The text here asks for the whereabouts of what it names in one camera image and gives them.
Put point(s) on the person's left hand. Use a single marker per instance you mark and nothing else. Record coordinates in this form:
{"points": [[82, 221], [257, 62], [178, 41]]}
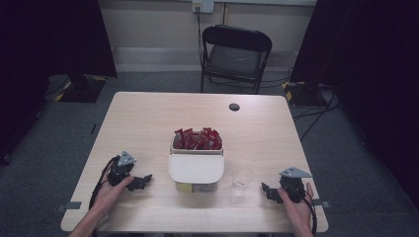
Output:
{"points": [[108, 197]]}

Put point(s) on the person's right hand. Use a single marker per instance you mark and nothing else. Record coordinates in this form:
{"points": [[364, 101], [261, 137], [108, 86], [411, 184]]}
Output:
{"points": [[300, 212]]}

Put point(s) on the black curtain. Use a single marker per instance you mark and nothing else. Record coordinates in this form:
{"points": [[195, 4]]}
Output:
{"points": [[372, 65], [49, 36]]}

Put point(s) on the black folding chair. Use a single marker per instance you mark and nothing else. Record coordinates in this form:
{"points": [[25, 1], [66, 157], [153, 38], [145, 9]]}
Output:
{"points": [[235, 56]]}

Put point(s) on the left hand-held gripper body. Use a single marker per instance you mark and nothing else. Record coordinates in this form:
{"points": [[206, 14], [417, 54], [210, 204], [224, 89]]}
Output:
{"points": [[121, 168]]}

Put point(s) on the yellow packet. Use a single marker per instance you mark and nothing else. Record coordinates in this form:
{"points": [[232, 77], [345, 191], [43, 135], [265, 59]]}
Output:
{"points": [[184, 187]]}

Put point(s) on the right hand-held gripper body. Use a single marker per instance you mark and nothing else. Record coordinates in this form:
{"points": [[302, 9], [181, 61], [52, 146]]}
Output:
{"points": [[292, 184]]}

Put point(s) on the white box lid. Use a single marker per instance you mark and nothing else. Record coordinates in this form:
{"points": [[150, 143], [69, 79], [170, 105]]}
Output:
{"points": [[196, 168]]}

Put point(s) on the white wall socket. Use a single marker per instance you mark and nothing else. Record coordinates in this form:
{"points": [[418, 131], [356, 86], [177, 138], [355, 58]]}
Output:
{"points": [[203, 6]]}

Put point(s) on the clear storage box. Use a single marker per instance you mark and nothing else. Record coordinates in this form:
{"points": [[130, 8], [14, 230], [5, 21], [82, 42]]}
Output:
{"points": [[196, 171]]}

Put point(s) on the grey table edge bracket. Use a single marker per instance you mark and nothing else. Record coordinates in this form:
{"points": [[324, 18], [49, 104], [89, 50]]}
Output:
{"points": [[322, 203], [69, 206]]}

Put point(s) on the pile of red packets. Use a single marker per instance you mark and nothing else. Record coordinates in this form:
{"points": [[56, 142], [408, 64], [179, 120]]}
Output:
{"points": [[197, 140]]}

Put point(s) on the clear plastic cup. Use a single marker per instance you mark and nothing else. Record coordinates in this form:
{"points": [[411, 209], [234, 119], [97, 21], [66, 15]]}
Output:
{"points": [[242, 179]]}

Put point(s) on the black stand base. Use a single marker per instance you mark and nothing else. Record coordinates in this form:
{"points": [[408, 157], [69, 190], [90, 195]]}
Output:
{"points": [[304, 94], [82, 90]]}

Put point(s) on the pile of grey packets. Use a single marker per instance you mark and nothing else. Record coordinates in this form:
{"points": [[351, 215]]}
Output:
{"points": [[205, 188]]}

